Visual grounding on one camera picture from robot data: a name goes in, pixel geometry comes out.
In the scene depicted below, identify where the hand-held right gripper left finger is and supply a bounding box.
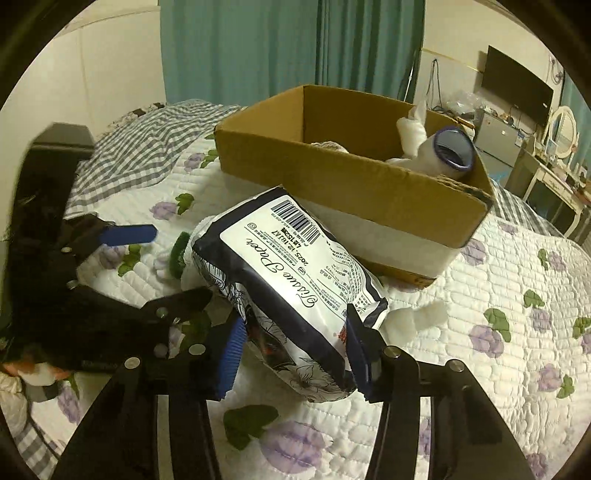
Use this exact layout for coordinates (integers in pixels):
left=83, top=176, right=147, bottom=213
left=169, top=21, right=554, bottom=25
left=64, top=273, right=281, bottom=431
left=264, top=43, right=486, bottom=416
left=51, top=318, right=247, bottom=480

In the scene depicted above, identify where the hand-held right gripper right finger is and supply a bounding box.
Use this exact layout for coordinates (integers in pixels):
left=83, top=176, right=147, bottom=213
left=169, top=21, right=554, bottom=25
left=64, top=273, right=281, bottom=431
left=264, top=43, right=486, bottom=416
left=345, top=304, right=529, bottom=480

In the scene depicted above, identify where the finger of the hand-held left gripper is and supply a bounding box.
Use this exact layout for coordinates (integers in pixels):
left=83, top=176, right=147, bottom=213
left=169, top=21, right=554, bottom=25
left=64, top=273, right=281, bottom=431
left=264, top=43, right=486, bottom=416
left=76, top=285, right=214, bottom=365
left=55, top=213, right=157, bottom=269

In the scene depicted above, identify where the tissue paper pack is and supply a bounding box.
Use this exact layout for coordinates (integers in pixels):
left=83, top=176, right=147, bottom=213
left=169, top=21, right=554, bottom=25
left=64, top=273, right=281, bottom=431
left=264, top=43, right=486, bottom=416
left=190, top=185, right=389, bottom=404

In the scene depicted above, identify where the cardboard box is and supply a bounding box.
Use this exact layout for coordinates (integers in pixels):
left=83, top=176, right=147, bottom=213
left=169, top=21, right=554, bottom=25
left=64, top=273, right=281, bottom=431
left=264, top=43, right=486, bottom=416
left=215, top=84, right=495, bottom=289

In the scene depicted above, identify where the grey gingham blanket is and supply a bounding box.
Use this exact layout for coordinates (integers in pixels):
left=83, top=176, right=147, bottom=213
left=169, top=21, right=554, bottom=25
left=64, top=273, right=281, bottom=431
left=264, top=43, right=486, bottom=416
left=65, top=102, right=247, bottom=217

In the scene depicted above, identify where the dark floral pillow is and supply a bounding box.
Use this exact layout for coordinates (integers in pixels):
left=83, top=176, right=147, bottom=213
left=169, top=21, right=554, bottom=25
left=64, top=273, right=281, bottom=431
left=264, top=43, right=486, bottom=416
left=124, top=100, right=167, bottom=118

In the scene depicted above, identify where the white floral quilt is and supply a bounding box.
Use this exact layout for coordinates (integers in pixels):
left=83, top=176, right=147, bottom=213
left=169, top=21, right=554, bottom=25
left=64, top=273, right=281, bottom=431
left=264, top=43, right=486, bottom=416
left=9, top=134, right=591, bottom=480

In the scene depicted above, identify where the white knitted cloth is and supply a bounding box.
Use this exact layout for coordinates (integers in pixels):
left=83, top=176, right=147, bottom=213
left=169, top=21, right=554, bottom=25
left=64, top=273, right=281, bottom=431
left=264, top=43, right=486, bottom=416
left=309, top=140, right=352, bottom=155

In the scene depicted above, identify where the white cylinder with blue rim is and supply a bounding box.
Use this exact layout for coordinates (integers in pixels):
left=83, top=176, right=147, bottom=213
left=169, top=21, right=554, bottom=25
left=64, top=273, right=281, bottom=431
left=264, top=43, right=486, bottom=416
left=418, top=128, right=476, bottom=178

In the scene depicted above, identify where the teal curtain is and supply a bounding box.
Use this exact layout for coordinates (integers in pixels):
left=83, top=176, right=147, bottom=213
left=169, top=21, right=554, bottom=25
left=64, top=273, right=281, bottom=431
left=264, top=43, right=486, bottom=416
left=159, top=0, right=426, bottom=109

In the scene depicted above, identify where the silver mini fridge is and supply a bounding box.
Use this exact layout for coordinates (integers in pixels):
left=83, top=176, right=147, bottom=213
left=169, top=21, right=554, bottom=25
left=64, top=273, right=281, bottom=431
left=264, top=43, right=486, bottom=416
left=475, top=111, right=525, bottom=168

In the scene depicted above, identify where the white dressing table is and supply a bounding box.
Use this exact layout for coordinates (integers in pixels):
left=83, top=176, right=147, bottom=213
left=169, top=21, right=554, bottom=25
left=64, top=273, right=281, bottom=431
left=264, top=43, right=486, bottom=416
left=526, top=148, right=591, bottom=238

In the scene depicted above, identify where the clear plastic bag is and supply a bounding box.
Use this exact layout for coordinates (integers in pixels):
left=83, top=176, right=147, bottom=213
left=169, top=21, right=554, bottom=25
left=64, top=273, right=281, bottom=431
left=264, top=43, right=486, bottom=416
left=445, top=90, right=481, bottom=114

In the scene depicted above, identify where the oval white mirror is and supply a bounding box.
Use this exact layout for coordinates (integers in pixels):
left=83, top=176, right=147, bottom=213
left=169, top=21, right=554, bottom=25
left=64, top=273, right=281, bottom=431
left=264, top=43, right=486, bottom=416
left=547, top=105, right=580, bottom=161

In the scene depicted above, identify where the black television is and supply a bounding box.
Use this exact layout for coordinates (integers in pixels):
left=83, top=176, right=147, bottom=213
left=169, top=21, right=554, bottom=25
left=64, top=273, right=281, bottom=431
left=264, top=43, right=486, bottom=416
left=480, top=45, right=555, bottom=126

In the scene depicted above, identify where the hanging dark cable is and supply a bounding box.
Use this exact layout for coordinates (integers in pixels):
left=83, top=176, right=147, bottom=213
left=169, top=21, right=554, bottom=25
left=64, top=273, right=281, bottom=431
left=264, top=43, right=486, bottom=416
left=427, top=58, right=445, bottom=110

